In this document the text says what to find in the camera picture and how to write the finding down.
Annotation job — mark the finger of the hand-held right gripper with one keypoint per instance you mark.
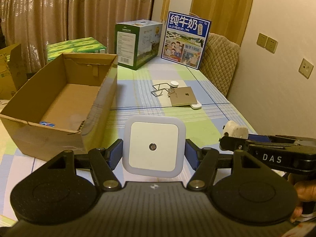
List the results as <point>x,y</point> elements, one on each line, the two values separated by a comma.
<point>258,137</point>
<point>232,143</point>

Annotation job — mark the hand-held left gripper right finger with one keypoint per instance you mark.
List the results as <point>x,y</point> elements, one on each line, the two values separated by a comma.
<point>191,153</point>

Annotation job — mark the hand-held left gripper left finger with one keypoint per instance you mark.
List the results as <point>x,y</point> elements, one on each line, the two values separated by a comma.
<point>116,153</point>

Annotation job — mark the white plug adapter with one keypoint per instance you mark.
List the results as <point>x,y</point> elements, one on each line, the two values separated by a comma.
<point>237,129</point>

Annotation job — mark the white square night light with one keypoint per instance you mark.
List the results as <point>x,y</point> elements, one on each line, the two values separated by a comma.
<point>148,133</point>

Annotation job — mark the small white device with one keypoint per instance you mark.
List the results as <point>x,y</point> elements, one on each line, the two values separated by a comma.
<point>196,106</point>

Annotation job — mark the beige card box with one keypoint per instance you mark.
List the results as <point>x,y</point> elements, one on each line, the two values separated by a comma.
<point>184,96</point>

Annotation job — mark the small round white cap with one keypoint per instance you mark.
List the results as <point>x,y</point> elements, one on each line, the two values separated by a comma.
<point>174,84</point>

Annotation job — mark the clear packet with blue label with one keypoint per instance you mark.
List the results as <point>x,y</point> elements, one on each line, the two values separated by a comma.
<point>47,123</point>

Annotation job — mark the person's right hand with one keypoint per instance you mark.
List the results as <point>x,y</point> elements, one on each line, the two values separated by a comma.
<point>300,195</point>

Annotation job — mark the plaid tablecloth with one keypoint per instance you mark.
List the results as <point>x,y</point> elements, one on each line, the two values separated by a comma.
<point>138,91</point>

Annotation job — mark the chair with quilted cover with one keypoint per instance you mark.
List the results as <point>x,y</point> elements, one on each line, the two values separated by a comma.
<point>219,59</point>

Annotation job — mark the green milk carton case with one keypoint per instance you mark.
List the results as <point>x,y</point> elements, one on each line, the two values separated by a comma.
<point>126,44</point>

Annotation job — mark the blue milk carton case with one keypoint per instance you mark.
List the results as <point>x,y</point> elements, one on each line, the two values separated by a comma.
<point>185,42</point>

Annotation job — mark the pack of green cartons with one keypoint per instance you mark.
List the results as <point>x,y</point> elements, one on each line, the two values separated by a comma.
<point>74,45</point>

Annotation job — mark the printed brown cardboard box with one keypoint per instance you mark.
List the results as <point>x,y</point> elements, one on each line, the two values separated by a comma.
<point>9,74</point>

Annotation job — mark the light wooden stick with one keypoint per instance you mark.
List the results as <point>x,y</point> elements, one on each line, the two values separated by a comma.
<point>165,7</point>

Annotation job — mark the beige patterned curtain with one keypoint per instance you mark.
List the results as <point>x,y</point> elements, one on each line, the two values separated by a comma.
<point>74,9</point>

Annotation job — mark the beige wall socket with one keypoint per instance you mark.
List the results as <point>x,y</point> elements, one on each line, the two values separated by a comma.
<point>306,68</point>
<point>261,40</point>
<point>271,45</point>

